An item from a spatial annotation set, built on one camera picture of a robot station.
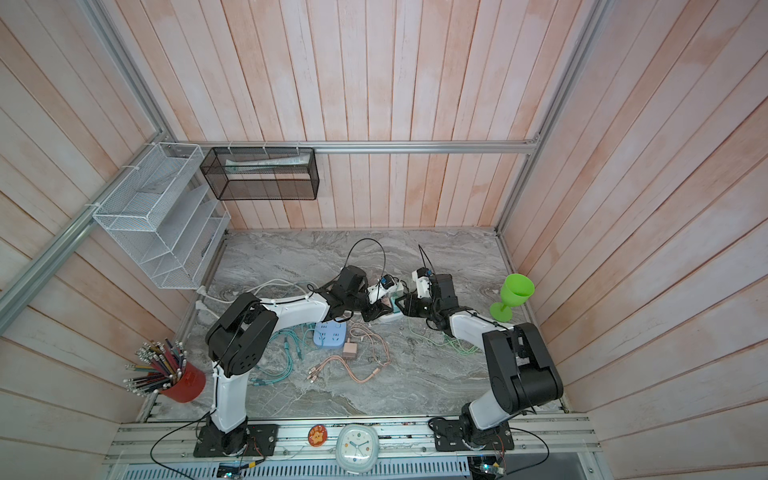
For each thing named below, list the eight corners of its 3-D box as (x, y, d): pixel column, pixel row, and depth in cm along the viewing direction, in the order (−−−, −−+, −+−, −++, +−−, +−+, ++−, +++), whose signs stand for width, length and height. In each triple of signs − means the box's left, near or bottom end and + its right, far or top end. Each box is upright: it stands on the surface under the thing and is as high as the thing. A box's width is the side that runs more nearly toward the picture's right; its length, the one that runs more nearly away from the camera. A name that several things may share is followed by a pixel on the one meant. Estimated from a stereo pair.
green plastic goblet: (489, 323, 97) (507, 295, 83) (484, 303, 102) (500, 273, 88) (516, 323, 97) (538, 295, 83) (509, 303, 102) (529, 273, 88)
